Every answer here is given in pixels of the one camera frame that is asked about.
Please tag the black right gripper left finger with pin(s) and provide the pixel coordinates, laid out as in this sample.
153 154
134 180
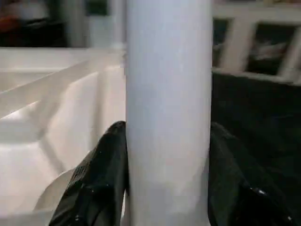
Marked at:
94 183

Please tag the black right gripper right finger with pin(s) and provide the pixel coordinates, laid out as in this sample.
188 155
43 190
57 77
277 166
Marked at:
240 183

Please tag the white plastic table top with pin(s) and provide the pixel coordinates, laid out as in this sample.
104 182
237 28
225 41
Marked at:
47 117

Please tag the white glass door cabinet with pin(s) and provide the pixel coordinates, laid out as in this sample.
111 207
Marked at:
254 42

